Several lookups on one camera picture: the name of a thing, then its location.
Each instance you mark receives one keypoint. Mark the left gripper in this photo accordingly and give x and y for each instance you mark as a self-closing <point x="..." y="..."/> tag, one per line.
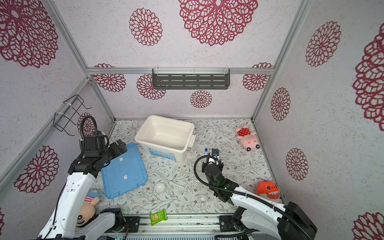
<point x="117" y="150"/>

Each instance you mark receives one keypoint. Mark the blue plastic bin lid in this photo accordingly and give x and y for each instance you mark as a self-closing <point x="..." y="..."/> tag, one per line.
<point x="125" y="173"/>

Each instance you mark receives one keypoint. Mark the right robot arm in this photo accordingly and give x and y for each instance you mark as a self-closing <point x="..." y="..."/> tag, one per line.
<point x="254" y="213"/>

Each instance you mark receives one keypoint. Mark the red shark plush toy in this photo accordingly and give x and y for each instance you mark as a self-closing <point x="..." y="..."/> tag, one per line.
<point x="269" y="191"/>

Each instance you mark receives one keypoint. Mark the white plastic storage bin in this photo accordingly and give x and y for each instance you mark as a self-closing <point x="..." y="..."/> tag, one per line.
<point x="166" y="138"/>

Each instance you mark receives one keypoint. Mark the white round dish large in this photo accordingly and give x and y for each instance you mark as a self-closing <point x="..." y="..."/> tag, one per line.
<point x="159" y="188"/>

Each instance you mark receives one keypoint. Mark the aluminium front rail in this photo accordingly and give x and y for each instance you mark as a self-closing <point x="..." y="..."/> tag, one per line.
<point x="190" y="227"/>

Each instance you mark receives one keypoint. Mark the cartoon boy plush doll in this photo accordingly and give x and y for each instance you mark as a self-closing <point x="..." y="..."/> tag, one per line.
<point x="88" y="210"/>

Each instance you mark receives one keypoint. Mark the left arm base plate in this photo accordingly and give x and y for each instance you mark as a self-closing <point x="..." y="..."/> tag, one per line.
<point x="129" y="224"/>

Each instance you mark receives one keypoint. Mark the grey wall shelf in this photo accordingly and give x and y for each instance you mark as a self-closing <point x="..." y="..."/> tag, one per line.
<point x="191" y="80"/>

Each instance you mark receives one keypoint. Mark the black wire wall rack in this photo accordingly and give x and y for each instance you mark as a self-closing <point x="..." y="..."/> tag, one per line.
<point x="66" y="116"/>

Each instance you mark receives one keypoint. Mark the pink pig plush toy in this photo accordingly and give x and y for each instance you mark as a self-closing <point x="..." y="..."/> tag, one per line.
<point x="248" y="139"/>

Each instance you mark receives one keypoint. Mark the white round dish small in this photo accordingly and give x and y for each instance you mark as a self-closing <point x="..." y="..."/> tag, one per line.
<point x="203" y="198"/>

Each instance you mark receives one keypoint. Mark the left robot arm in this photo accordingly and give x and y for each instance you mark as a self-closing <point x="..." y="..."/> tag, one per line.
<point x="62" y="223"/>

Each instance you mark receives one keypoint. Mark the clear glass test tube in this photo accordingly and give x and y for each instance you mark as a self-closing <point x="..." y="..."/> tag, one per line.
<point x="168" y="184"/>

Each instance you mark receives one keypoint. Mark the green snack packet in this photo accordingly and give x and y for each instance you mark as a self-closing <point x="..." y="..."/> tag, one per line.
<point x="158" y="217"/>

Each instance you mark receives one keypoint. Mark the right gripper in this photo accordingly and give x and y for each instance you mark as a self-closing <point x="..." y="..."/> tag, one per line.
<point x="206" y="166"/>

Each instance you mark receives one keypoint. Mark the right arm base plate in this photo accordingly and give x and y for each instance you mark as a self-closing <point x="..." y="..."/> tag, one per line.
<point x="226" y="225"/>

